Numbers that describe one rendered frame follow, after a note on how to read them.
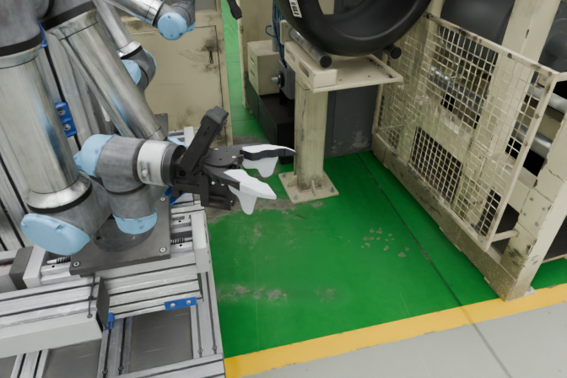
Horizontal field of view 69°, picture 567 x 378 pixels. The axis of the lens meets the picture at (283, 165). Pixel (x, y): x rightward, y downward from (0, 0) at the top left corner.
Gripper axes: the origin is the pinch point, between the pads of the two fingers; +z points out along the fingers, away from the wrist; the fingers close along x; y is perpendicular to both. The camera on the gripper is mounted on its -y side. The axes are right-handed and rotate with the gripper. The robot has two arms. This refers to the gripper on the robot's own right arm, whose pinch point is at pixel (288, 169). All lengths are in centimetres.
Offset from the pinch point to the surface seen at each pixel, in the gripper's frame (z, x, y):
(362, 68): 7, -112, 11
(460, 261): 61, -105, 93
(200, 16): -71, -136, -1
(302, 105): -19, -130, 35
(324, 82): -5, -91, 12
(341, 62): -2, -116, 10
